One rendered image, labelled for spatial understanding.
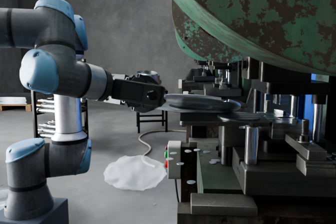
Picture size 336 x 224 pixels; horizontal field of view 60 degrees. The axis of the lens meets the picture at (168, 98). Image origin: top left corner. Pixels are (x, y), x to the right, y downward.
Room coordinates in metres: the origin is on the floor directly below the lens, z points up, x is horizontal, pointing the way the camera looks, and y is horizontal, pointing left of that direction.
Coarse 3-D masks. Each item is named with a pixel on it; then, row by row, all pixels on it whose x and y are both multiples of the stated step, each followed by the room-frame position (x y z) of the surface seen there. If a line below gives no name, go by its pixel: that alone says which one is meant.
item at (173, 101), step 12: (168, 96) 0.73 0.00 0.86; (180, 96) 0.72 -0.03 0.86; (192, 96) 0.72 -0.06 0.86; (204, 96) 0.72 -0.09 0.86; (156, 108) 0.94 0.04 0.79; (168, 108) 0.92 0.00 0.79; (180, 108) 0.91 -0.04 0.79; (192, 108) 0.91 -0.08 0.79; (204, 108) 0.89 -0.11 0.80; (216, 108) 0.86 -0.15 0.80; (228, 108) 0.85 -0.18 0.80
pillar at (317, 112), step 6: (318, 108) 0.74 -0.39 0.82; (318, 114) 0.74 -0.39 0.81; (312, 120) 0.75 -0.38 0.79; (318, 120) 0.74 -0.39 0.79; (312, 126) 0.75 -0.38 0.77; (318, 126) 0.74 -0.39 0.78; (312, 132) 0.75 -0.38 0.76; (318, 132) 0.74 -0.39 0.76; (312, 138) 0.75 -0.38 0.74; (318, 138) 0.74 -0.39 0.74
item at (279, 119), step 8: (272, 120) 0.79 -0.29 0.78; (280, 120) 0.79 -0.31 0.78; (288, 120) 0.79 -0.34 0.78; (264, 128) 0.84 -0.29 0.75; (272, 128) 0.76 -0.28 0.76; (280, 128) 0.76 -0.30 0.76; (288, 128) 0.76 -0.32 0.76; (296, 128) 0.76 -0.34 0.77; (272, 136) 0.76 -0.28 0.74; (280, 136) 0.76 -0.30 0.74
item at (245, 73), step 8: (248, 56) 0.80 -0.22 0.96; (240, 64) 0.86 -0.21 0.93; (248, 64) 0.80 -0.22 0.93; (256, 64) 0.79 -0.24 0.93; (264, 64) 0.77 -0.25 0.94; (248, 72) 0.80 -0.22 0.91; (256, 72) 0.79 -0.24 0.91; (264, 72) 0.77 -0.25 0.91; (272, 72) 0.76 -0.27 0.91; (280, 72) 0.76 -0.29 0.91; (288, 72) 0.76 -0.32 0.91; (296, 72) 0.76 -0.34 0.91; (304, 72) 0.76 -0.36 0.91; (264, 80) 0.77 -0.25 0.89; (272, 80) 0.76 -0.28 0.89; (280, 80) 0.76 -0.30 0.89; (288, 80) 0.76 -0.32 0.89; (296, 80) 0.76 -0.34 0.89; (304, 80) 0.76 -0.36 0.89
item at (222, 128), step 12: (180, 120) 0.79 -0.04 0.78; (192, 120) 0.79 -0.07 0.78; (204, 120) 0.79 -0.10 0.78; (216, 120) 0.79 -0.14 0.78; (228, 120) 0.79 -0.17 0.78; (240, 120) 0.78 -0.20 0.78; (252, 120) 0.79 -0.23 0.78; (264, 120) 0.79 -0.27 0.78; (228, 132) 0.80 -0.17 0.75; (240, 132) 0.79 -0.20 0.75; (228, 144) 0.80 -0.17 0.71; (240, 144) 0.79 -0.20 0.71; (228, 156) 0.80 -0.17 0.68
